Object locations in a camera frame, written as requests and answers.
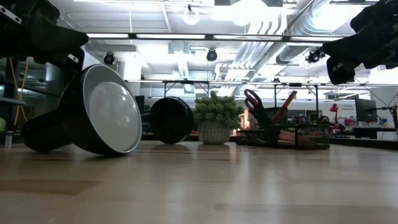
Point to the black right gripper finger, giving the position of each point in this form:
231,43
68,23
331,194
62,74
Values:
340,74
354,48

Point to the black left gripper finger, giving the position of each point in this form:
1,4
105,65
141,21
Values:
59,42
74,62

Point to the black mesh desk organizer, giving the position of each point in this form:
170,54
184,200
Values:
314,137

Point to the dark office desk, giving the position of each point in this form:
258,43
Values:
373,132

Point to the black track spotlight cluster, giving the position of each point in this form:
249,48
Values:
314,56

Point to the red desk lamp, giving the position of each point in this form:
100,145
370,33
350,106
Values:
334,108

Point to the round black ceiling spotlight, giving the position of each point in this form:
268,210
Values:
211,55
109,59

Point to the long ceiling light strip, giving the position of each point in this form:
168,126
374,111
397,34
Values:
109,36

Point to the black computer monitor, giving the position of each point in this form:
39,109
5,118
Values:
140,104
366,110

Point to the dark metal shelving rack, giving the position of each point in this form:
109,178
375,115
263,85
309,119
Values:
7,93

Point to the black desk lamp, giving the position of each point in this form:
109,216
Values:
115,118

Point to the green ball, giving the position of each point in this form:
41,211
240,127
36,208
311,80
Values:
2,124

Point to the small silver cylinder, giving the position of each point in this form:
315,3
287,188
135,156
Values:
8,140

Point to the white globe ceiling lamp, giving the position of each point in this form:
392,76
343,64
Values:
190,17

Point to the green succulent in patterned pot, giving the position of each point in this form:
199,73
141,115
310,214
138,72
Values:
214,133

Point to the silver ventilation duct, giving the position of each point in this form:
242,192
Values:
298,31

